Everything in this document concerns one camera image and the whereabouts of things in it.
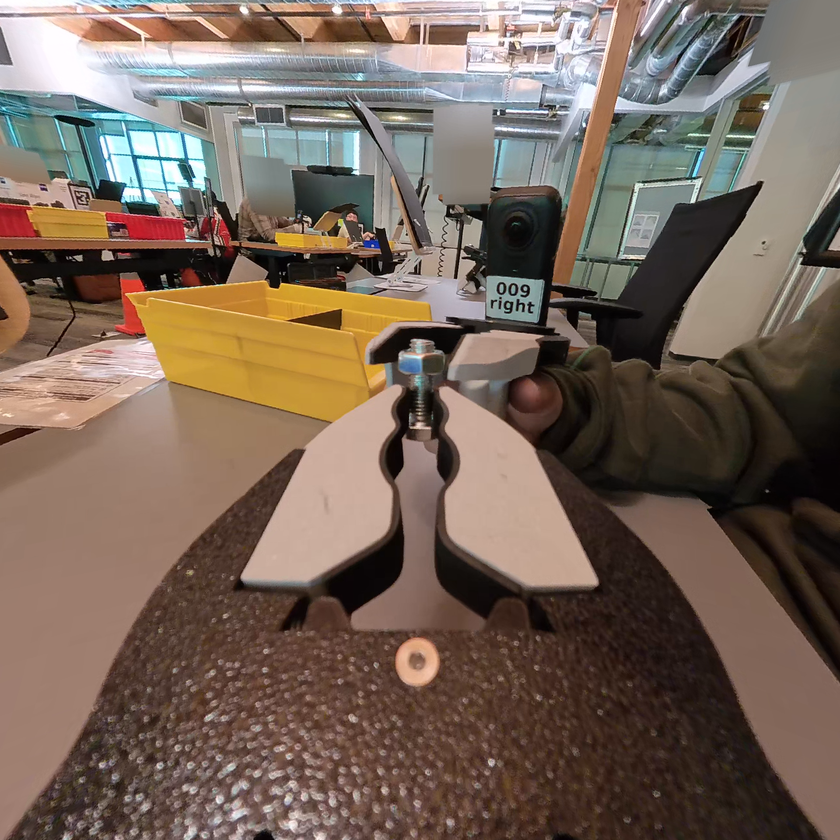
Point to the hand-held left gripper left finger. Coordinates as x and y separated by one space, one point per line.
328 512

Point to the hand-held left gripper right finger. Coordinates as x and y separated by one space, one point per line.
512 518

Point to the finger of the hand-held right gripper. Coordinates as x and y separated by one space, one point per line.
492 358
380 348

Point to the silver hex nut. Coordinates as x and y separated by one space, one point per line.
410 371

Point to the silver hex bolt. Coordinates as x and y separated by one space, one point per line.
420 407

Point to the yellow plastic bin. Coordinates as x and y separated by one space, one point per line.
249 361

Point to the person's right forearm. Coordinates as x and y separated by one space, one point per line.
689 420

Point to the grey desk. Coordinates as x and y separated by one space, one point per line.
131 492

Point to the person's right hand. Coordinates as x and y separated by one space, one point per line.
535 407

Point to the black bin divider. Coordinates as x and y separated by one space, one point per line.
321 320

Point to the low yellow parts bin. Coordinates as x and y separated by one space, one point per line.
308 240

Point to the black-backed document stand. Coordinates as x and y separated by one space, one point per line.
410 216

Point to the black office chair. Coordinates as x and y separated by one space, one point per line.
689 262

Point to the black display screen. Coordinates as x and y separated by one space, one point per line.
328 197

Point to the grey notice board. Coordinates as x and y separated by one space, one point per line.
659 216

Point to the orange traffic cone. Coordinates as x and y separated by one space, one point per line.
131 302

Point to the long red storage bin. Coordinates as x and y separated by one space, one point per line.
148 228

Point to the laminated printed sheet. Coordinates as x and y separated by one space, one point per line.
65 387

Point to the person's dark olive clothing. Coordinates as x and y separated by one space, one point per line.
800 558

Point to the long wooden work table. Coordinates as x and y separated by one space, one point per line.
98 243

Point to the small yellow storage bin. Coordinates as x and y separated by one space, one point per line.
65 224

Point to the wooden document holder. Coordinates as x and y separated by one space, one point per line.
13 308

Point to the short red storage bin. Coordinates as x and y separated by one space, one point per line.
16 222

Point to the wooden post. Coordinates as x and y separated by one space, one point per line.
600 131

